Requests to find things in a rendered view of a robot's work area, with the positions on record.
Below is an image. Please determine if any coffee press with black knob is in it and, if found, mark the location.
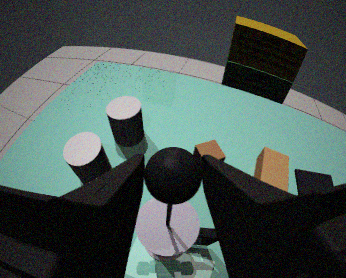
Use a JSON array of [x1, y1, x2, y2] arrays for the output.
[[136, 148, 218, 261]]

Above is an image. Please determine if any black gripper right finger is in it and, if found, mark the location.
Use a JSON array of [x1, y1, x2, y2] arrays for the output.
[[200, 155, 346, 278]]

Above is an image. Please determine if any brown rectangular block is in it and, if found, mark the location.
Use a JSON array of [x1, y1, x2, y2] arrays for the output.
[[254, 146, 289, 191]]

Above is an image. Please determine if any tan cube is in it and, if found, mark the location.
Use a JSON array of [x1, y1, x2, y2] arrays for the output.
[[193, 140, 225, 163]]

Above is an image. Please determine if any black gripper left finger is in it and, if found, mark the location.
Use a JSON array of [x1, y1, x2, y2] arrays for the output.
[[0, 154, 146, 278]]

